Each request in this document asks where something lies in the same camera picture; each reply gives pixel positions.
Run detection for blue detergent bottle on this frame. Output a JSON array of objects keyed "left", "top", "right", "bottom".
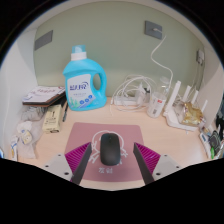
[{"left": 62, "top": 44, "right": 108, "bottom": 112}]

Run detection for white wall charger plug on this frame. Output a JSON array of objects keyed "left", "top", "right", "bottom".
[{"left": 195, "top": 49, "right": 206, "bottom": 66}]

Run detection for white cable bundle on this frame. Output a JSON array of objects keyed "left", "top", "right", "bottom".
[{"left": 110, "top": 74, "right": 157, "bottom": 113}]

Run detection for stack of books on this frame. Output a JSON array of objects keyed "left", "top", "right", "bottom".
[{"left": 21, "top": 85, "right": 67, "bottom": 108}]

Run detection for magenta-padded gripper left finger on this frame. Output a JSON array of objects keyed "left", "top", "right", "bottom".
[{"left": 42, "top": 141, "right": 94, "bottom": 186}]

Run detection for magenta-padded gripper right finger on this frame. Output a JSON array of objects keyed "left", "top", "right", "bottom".
[{"left": 132, "top": 142, "right": 184, "bottom": 185}]

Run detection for grey blank wall plate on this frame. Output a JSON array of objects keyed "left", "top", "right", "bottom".
[{"left": 34, "top": 29, "right": 54, "bottom": 52}]

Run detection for pink mouse pad white drawing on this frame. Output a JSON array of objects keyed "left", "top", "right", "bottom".
[{"left": 63, "top": 121, "right": 146, "bottom": 184}]

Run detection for small yellowish box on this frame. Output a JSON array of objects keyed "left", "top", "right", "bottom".
[{"left": 42, "top": 104, "right": 64, "bottom": 134}]

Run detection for black computer mouse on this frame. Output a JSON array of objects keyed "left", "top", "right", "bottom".
[{"left": 99, "top": 132, "right": 122, "bottom": 167}]

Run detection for grey wall socket plate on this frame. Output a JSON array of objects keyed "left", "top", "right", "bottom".
[{"left": 144, "top": 20, "right": 164, "bottom": 40}]

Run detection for white router with antennas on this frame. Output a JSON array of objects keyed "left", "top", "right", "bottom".
[{"left": 162, "top": 80, "right": 209, "bottom": 133}]

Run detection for clear plastic bottle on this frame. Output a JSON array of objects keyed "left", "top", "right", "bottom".
[{"left": 146, "top": 76, "right": 171, "bottom": 119}]

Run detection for white remote control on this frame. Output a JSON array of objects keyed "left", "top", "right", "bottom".
[{"left": 199, "top": 129, "right": 214, "bottom": 159}]

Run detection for clear plastic wrapped packets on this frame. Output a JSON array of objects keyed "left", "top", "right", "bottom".
[{"left": 9, "top": 106, "right": 44, "bottom": 161}]

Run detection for gold foil bag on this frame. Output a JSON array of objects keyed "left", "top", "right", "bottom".
[{"left": 181, "top": 101, "right": 205, "bottom": 127}]

